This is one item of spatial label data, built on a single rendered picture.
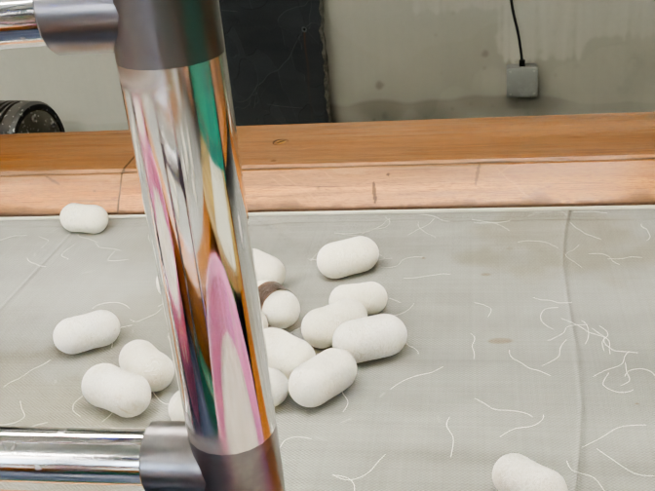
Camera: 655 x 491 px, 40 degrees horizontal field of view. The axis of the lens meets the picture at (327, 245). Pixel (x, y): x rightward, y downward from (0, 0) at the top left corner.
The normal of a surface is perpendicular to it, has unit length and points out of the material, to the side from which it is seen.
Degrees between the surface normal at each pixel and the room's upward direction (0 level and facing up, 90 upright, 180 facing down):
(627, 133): 0
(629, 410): 0
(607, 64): 90
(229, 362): 90
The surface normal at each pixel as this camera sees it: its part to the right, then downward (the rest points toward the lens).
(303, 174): -0.16, -0.31
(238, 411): 0.33, 0.40
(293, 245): -0.08, -0.89
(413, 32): -0.16, 0.45
